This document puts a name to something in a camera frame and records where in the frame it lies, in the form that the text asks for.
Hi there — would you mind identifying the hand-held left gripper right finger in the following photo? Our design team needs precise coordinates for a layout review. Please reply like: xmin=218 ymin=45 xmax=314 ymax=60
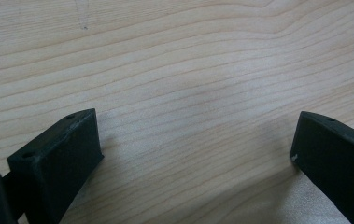
xmin=290 ymin=110 xmax=354 ymax=224

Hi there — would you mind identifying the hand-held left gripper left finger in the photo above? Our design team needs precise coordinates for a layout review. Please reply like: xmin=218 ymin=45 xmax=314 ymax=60
xmin=7 ymin=107 xmax=105 ymax=224

